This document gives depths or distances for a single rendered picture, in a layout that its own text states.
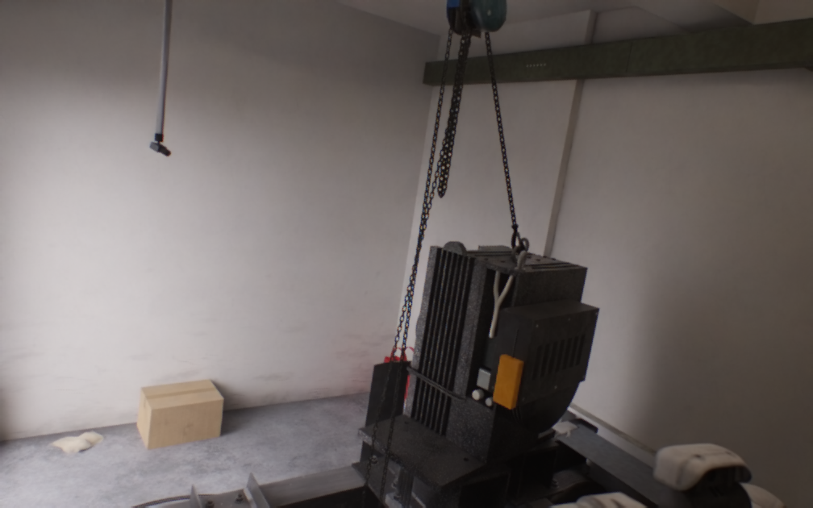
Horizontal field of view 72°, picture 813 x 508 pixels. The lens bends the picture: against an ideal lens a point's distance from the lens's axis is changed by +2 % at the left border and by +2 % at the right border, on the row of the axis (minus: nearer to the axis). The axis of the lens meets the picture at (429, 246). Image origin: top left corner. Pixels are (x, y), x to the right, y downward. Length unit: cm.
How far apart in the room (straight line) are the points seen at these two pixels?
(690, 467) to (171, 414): 329
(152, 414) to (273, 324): 96
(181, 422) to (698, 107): 336
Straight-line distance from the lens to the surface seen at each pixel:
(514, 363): 184
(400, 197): 436
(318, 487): 233
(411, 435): 223
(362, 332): 449
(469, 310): 205
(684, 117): 299
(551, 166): 337
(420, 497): 229
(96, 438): 404
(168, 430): 387
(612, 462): 296
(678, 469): 90
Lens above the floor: 193
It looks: 9 degrees down
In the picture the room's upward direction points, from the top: 9 degrees clockwise
